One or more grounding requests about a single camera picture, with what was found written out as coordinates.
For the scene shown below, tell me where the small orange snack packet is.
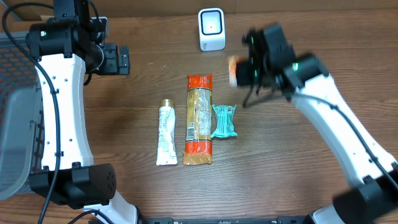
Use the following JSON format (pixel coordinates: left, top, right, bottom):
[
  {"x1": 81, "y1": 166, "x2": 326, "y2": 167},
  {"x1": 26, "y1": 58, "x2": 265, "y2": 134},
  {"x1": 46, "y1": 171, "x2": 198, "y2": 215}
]
[{"x1": 228, "y1": 55, "x2": 239, "y2": 87}]

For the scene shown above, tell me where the teal snack bar wrapper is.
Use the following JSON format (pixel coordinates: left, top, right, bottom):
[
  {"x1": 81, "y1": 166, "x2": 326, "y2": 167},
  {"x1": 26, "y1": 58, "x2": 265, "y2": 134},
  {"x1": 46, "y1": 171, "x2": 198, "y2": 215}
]
[{"x1": 211, "y1": 105, "x2": 238, "y2": 138}]

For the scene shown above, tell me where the orange pasta package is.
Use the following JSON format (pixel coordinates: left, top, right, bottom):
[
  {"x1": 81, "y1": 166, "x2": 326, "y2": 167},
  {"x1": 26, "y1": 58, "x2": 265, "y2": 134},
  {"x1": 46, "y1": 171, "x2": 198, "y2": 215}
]
[{"x1": 183, "y1": 74, "x2": 213, "y2": 166}]

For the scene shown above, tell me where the white tube gold cap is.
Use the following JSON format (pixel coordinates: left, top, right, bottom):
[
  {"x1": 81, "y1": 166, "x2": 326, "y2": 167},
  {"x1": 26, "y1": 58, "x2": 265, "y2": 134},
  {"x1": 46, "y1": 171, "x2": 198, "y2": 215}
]
[{"x1": 156, "y1": 99, "x2": 177, "y2": 166}]

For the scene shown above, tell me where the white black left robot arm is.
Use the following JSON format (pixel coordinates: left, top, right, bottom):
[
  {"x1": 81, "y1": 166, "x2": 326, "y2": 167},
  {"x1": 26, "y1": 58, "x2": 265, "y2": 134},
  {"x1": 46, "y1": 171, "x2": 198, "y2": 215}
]
[{"x1": 26, "y1": 17, "x2": 139, "y2": 223}]

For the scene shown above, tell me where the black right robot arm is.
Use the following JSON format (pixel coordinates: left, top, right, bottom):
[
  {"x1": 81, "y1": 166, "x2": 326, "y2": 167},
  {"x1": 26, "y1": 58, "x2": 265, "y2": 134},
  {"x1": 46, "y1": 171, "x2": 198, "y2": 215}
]
[{"x1": 230, "y1": 50, "x2": 397, "y2": 223}]

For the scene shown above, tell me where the white barcode scanner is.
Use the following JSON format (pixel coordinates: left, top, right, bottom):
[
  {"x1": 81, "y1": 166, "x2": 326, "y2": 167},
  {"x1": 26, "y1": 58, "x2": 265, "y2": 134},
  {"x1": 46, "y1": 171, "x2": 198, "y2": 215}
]
[{"x1": 198, "y1": 7, "x2": 226, "y2": 52}]

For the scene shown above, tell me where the grey plastic shopping basket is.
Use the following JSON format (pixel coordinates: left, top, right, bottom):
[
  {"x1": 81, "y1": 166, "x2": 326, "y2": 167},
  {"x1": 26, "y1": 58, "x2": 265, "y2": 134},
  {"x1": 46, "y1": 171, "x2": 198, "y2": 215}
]
[{"x1": 1, "y1": 32, "x2": 44, "y2": 200}]

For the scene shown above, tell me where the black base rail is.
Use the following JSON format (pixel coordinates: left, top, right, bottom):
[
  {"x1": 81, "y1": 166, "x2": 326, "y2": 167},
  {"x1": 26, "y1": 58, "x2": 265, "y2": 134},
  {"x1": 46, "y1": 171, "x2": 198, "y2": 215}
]
[{"x1": 138, "y1": 216, "x2": 305, "y2": 224}]

